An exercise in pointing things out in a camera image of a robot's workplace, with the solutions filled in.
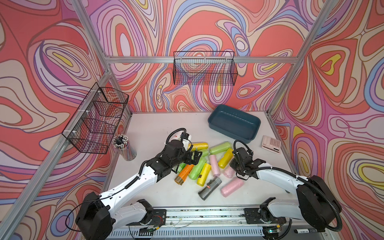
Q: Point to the thin pink trash bag roll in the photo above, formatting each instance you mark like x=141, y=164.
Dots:
x=214, y=166

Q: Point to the clear cup of pencils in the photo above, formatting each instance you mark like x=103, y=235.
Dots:
x=124, y=147

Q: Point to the black wire basket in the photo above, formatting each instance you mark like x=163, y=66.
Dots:
x=96, y=120
x=208, y=68

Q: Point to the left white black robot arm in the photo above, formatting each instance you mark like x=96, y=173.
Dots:
x=120, y=195

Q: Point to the black marker pen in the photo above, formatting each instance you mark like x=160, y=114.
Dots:
x=305, y=231

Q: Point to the left black wire basket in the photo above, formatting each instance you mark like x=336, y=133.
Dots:
x=96, y=120

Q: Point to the orange trash bag roll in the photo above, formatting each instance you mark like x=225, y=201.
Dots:
x=181, y=177

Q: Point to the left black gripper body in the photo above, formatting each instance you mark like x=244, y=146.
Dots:
x=182, y=158

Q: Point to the green roll beside yellow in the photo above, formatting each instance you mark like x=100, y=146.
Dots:
x=196, y=170

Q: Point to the teal plastic storage box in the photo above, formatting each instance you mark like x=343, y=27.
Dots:
x=234, y=123

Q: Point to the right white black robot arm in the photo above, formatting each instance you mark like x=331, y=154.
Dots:
x=314, y=201

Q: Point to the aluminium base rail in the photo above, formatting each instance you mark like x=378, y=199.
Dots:
x=208, y=221

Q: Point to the white blue trash bag roll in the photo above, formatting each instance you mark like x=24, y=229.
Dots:
x=178, y=136

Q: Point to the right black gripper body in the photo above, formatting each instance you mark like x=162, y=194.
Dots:
x=237, y=166

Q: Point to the light green roll upper right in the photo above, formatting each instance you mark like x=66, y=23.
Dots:
x=220, y=148

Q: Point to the grey trash bag roll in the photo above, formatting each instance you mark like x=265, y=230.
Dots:
x=209, y=188

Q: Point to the pink calculator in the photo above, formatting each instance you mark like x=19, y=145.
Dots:
x=271, y=144

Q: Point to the green roll bottom left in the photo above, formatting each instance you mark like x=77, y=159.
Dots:
x=181, y=167

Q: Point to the back black wire basket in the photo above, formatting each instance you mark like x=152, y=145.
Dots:
x=208, y=68

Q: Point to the green roll centre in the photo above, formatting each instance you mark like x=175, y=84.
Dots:
x=205, y=152

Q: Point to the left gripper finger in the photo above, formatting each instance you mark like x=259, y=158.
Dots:
x=197, y=154
x=195, y=160

